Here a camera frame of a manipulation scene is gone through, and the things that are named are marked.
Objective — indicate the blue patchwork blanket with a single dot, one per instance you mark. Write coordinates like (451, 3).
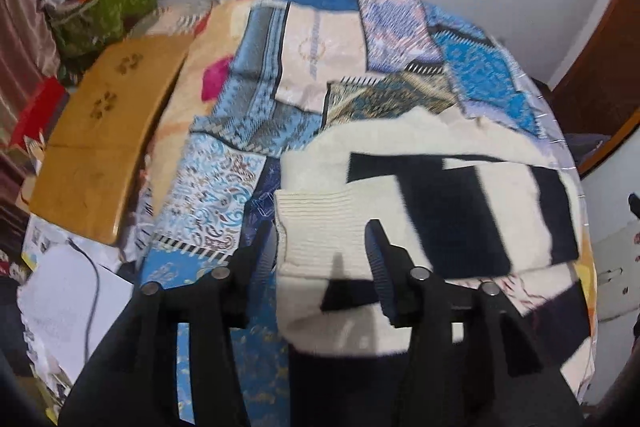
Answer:
(235, 177)

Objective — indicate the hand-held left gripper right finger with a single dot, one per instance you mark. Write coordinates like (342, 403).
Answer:
(377, 264)

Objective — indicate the white paper sheets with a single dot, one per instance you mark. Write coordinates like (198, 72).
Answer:
(55, 302)

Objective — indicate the green patterned storage box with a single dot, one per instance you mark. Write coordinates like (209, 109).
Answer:
(105, 12)

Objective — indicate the white cabinet panel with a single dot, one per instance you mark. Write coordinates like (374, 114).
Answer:
(615, 277)

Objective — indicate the striped red curtain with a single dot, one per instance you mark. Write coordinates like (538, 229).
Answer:
(20, 37)

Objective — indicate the peach floral bed sheet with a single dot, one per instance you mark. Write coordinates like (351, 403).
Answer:
(200, 57)

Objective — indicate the wooden folding board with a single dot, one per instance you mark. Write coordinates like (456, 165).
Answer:
(100, 132)

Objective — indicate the black and cream striped sweater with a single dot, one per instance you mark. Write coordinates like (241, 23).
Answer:
(320, 212)

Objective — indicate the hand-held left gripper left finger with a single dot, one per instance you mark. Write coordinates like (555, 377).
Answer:
(265, 252)

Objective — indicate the red box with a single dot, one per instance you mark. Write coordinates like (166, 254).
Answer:
(40, 109)

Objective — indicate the wooden door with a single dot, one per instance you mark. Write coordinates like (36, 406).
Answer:
(600, 67)

